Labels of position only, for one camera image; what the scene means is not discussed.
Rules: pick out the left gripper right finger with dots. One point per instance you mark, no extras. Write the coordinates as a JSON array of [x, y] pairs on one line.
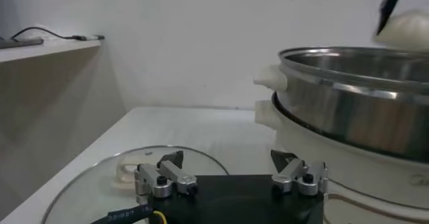
[[301, 176]]

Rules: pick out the white steamed baozi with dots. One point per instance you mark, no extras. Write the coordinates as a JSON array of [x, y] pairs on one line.
[[410, 31]]

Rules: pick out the black and white adapter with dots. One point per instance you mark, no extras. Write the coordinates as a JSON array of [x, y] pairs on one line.
[[88, 38]]

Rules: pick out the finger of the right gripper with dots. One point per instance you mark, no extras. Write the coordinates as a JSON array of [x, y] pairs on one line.
[[388, 5]]

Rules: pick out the round glass pot lid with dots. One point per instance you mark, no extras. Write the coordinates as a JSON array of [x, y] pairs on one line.
[[97, 195]]

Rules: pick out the stainless steel steamer basket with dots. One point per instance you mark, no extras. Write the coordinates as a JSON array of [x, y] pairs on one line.
[[352, 118]]

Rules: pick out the white electric cooker base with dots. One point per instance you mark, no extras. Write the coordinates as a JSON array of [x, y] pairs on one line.
[[335, 178]]

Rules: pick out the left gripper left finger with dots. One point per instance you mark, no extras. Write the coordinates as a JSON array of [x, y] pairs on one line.
[[167, 178]]

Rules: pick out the black smartphone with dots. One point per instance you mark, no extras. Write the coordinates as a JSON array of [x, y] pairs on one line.
[[20, 43]]

